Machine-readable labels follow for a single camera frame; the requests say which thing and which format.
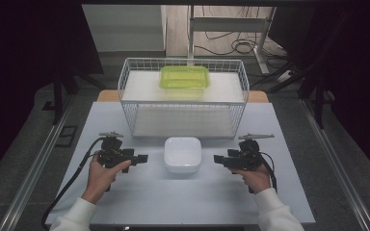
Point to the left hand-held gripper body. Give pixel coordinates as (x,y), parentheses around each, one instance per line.
(110,154)

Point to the green transparent plastic container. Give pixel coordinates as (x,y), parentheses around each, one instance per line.
(184,77)

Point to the grey cabinet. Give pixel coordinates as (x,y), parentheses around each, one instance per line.
(125,29)

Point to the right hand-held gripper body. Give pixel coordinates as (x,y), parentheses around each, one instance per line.
(249,157)

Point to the white power strip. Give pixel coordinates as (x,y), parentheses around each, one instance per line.
(285,76)

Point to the person's right hand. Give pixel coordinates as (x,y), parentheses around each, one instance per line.
(255,179)

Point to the white square plastic container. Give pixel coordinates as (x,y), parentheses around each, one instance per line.
(182,154)

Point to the black stand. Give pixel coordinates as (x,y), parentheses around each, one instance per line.
(318,96)
(58,96)

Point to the aluminium rail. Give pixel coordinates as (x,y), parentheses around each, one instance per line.
(35,166)
(334,160)

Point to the black floor bracket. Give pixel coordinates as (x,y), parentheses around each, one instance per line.
(66,136)

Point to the person's left hand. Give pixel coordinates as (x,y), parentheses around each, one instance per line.
(101,179)

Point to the wooden table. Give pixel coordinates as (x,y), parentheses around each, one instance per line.
(107,96)

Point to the white metal desk frame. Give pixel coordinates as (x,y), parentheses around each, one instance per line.
(228,25)

